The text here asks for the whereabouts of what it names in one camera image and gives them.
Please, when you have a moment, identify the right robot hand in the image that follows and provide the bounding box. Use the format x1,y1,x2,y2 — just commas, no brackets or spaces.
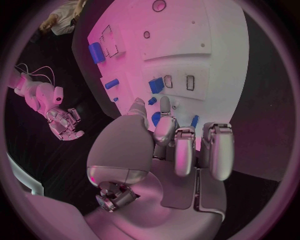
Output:
45,107,86,142

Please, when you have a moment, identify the white cable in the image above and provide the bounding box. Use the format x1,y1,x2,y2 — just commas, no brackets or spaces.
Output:
14,63,31,76
29,65,57,87

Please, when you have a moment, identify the blue gear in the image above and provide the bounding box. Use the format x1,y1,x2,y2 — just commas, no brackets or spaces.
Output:
150,111,162,127

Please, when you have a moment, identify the large blue cylinder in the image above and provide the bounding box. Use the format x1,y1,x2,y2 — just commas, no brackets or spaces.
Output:
88,42,106,65

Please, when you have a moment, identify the person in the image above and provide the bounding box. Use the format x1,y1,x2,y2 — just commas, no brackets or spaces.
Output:
38,0,89,36

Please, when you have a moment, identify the blue block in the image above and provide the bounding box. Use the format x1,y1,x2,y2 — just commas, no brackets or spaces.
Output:
148,77,165,95

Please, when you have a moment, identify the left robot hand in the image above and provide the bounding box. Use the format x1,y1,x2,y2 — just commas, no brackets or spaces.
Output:
83,96,236,240

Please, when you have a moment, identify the white task board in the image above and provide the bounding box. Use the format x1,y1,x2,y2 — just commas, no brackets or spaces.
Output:
86,0,250,153

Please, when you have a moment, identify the medium blue cylinder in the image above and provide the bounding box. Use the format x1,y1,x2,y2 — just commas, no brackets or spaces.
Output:
104,78,120,90

